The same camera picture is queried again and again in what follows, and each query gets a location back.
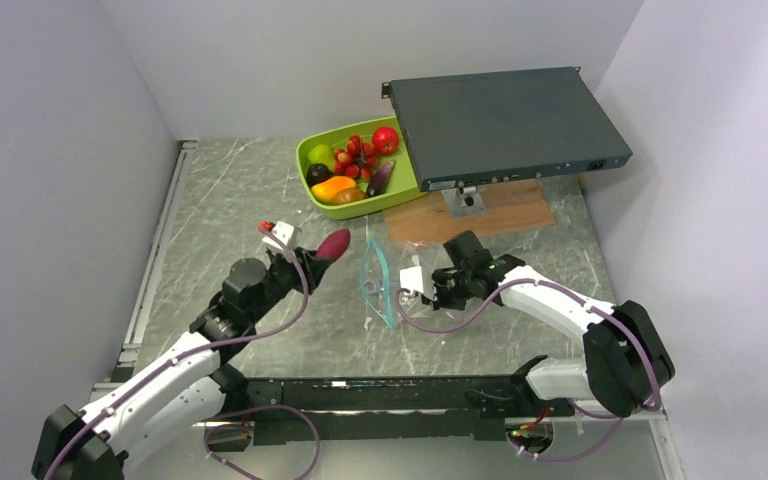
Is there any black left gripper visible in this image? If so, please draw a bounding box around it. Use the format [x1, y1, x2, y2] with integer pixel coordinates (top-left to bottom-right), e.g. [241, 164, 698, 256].
[248, 246, 331, 323]

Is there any magenta fake sweet potato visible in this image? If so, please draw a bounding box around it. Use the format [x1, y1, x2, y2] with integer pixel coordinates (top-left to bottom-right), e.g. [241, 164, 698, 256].
[315, 229, 351, 262]

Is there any clear zip top bag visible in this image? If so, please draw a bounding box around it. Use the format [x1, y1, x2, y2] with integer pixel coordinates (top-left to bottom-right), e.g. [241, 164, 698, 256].
[359, 233, 425, 329]

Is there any orange fake fruit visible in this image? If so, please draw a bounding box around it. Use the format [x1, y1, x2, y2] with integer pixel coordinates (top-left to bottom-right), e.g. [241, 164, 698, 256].
[310, 176, 357, 204]

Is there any dark purple fake fruit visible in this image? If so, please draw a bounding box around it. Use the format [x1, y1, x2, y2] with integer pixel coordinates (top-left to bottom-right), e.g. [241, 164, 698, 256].
[305, 163, 333, 187]

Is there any purple fake eggplant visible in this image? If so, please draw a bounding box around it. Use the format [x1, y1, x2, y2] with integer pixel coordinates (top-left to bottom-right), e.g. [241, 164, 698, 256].
[366, 160, 396, 197]

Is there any red fake apple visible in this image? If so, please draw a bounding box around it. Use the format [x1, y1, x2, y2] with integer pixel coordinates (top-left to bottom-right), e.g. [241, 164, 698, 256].
[371, 126, 401, 156]

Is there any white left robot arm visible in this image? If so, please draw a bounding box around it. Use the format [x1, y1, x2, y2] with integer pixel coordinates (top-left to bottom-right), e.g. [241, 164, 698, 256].
[31, 239, 348, 479]

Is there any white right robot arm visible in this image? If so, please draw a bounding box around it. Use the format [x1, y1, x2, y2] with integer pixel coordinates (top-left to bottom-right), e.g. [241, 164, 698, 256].
[400, 231, 675, 417]

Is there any chrome combination wrench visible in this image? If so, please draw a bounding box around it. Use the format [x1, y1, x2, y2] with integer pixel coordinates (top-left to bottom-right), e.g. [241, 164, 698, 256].
[361, 279, 385, 296]

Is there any wooden board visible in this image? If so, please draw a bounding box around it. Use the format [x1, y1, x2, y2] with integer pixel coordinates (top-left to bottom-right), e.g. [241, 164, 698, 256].
[383, 180, 555, 245]

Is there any lime green plastic tub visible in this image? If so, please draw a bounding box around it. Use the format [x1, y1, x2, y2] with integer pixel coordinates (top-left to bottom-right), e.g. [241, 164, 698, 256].
[295, 116, 424, 220]

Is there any dark grey rack device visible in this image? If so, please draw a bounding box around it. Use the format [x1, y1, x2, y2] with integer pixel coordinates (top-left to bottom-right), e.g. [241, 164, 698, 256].
[381, 66, 633, 192]

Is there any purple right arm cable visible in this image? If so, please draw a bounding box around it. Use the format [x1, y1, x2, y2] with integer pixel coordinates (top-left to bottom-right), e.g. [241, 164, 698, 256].
[393, 278, 665, 464]

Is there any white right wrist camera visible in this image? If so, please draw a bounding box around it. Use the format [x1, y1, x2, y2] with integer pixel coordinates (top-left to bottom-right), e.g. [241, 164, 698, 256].
[399, 265, 434, 298]

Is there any metal stand base plate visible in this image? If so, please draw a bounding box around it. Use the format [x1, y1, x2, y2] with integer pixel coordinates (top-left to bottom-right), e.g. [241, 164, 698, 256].
[441, 186, 487, 218]

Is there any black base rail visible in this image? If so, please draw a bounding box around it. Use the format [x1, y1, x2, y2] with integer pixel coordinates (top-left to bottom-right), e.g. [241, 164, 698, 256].
[213, 374, 574, 446]

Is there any aluminium frame rail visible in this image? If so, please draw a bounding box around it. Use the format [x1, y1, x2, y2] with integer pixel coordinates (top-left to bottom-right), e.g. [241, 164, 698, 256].
[89, 140, 198, 402]

